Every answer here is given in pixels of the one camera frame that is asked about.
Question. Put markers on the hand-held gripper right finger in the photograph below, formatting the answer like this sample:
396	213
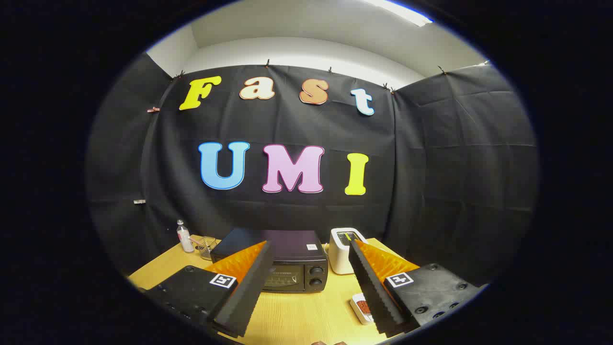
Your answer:
373	287

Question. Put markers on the clear plastic bottle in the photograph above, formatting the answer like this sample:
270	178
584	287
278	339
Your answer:
185	240

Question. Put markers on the pink stick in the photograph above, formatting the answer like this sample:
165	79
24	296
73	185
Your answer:
196	239

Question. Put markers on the black toaster oven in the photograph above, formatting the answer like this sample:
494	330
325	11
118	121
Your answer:
292	244

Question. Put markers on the white rectangular dish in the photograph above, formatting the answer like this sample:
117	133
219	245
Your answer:
357	310

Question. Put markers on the white toaster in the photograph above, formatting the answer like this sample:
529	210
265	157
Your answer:
339	258

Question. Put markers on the brown roasted meat piece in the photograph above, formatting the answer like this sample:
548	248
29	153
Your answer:
364	306

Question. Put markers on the clear plastic container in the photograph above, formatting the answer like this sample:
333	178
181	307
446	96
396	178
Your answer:
208	247

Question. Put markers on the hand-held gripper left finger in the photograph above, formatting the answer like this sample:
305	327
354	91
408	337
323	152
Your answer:
249	292

